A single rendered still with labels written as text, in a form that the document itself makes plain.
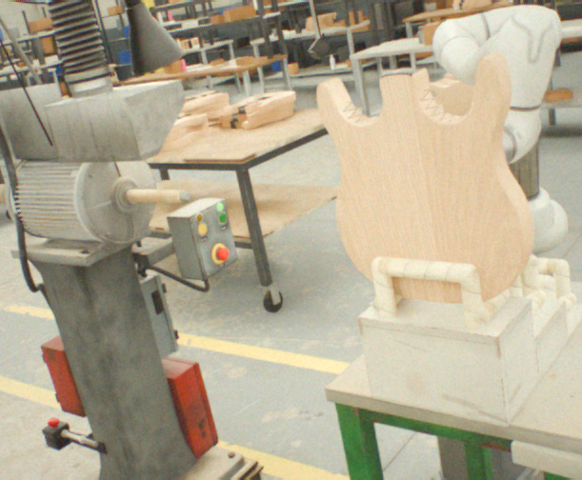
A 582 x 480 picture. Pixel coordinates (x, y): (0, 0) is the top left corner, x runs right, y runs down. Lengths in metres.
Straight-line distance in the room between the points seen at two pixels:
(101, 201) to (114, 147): 0.27
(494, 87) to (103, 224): 1.16
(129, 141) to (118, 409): 0.91
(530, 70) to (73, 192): 1.14
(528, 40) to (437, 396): 0.66
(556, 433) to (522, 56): 0.66
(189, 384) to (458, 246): 1.37
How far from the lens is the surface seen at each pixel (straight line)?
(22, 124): 2.16
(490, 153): 1.19
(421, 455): 2.91
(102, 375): 2.31
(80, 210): 1.99
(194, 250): 2.22
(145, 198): 1.96
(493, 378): 1.32
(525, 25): 1.49
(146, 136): 1.72
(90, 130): 1.80
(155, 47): 1.89
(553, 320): 1.51
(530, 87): 1.50
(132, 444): 2.39
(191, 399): 2.49
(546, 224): 2.34
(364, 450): 1.60
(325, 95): 1.31
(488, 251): 1.26
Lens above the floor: 1.70
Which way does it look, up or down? 19 degrees down
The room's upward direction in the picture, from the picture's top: 12 degrees counter-clockwise
